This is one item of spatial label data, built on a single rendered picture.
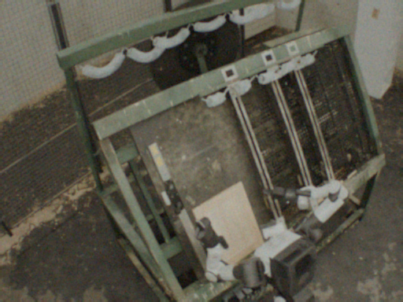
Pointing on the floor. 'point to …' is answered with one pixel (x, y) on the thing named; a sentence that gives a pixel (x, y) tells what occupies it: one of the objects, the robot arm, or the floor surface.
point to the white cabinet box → (378, 42)
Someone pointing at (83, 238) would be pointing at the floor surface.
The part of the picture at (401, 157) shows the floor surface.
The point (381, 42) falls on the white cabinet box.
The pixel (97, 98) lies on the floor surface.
